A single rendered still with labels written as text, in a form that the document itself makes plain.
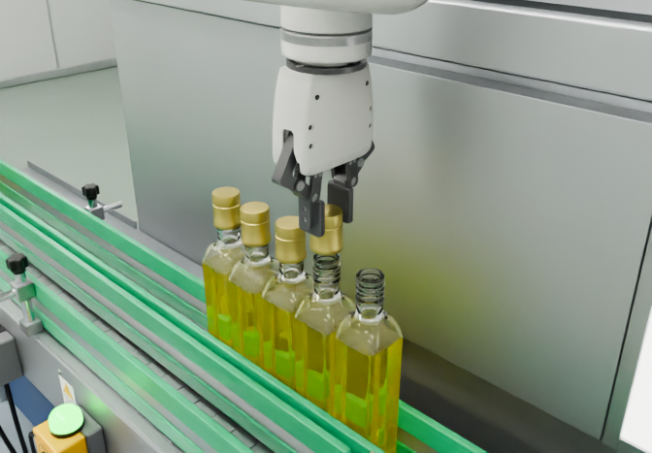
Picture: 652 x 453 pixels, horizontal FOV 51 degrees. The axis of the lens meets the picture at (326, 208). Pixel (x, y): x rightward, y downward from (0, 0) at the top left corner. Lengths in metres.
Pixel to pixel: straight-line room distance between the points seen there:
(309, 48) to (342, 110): 0.07
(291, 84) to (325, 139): 0.06
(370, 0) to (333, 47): 0.09
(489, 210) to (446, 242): 0.07
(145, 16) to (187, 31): 0.12
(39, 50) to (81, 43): 0.42
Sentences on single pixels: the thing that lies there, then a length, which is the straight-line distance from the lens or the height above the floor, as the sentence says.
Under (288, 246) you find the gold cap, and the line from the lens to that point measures 0.75.
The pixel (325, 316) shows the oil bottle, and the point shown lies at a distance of 0.73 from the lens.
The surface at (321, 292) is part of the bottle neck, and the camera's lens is 0.73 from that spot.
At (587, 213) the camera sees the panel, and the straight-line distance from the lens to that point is 0.68.
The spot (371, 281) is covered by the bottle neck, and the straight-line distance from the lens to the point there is 0.68.
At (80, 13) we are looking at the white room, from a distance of 7.12.
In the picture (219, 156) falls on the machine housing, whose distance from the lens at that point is 1.09.
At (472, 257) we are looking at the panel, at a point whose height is 1.30.
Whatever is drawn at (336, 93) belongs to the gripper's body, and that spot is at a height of 1.50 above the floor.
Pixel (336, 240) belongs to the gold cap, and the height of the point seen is 1.34.
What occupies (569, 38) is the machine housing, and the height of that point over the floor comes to 1.55.
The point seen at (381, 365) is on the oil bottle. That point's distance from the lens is 0.73.
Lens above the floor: 1.67
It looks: 26 degrees down
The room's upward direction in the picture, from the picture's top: straight up
